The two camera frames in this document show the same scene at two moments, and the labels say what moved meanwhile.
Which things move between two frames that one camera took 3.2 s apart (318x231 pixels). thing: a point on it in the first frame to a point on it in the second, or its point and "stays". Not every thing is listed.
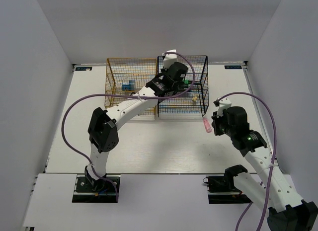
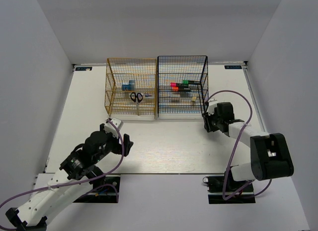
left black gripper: x=164 y=71 to x=127 y=143
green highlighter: x=188 y=82 stays
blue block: x=130 y=86 stays
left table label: x=83 y=68 stays
